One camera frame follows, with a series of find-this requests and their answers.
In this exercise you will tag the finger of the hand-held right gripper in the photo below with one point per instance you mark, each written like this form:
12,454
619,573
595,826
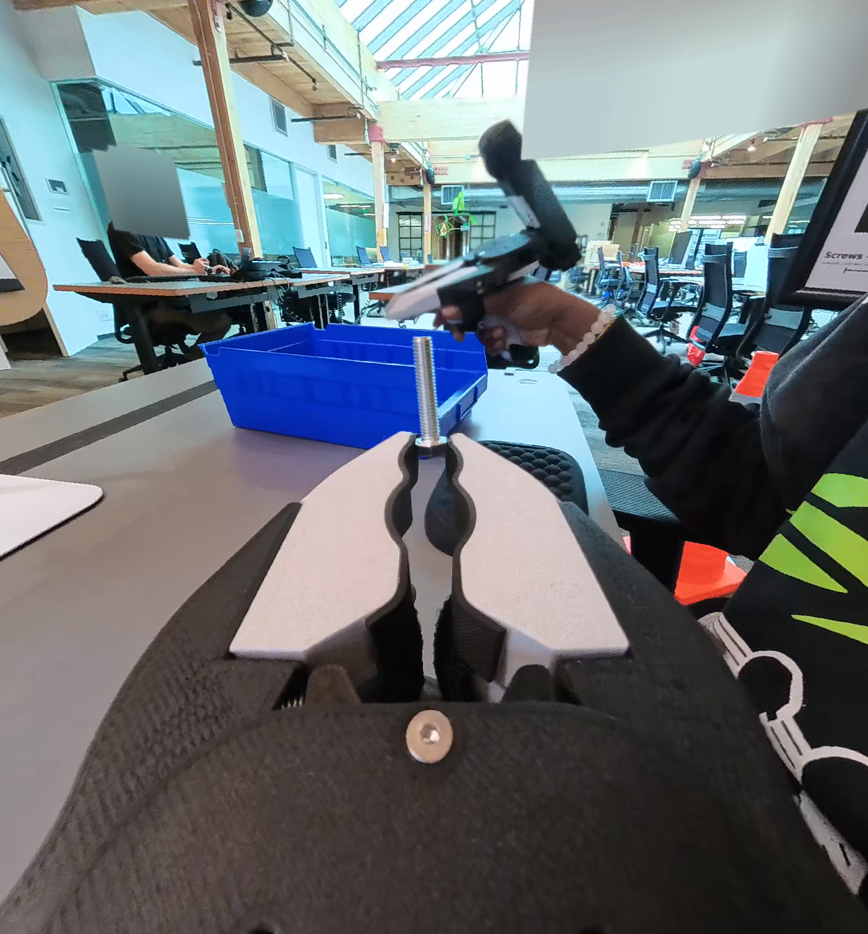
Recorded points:
419,300

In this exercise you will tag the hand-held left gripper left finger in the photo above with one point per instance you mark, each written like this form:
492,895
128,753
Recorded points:
324,569

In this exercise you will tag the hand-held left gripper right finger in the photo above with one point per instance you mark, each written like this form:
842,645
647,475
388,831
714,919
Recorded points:
543,576

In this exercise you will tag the thin long steel bolt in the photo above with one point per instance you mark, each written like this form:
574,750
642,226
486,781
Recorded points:
426,394

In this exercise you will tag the blue plastic bin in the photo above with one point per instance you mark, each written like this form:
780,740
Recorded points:
317,394

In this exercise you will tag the person's right forearm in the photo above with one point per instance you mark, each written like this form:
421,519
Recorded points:
674,438

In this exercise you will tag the person's right hand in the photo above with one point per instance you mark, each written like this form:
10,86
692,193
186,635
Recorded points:
543,314

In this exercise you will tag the black honeycomb cushion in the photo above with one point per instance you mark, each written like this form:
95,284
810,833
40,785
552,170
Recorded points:
543,467

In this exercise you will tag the black mesh chair armrest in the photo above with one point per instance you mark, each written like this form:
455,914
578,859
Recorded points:
638,500

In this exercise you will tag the row of black office chairs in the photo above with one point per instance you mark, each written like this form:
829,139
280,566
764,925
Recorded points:
718,292

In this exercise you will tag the black backpack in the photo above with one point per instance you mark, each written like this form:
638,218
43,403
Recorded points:
222,261

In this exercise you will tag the red bag on chair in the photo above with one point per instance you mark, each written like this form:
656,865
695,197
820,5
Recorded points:
696,350

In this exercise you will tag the black framed marker sign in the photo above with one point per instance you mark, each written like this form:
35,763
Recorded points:
842,241

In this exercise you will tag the black hoodie with green print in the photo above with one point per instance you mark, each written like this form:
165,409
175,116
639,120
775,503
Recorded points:
842,511

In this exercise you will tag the black mesh office chair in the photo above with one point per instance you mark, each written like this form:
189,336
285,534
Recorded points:
98,263

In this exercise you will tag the wood-edged instruction board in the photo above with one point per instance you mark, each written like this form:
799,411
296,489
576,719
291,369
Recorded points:
11,248

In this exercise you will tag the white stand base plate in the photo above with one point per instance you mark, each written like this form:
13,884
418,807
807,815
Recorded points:
18,511

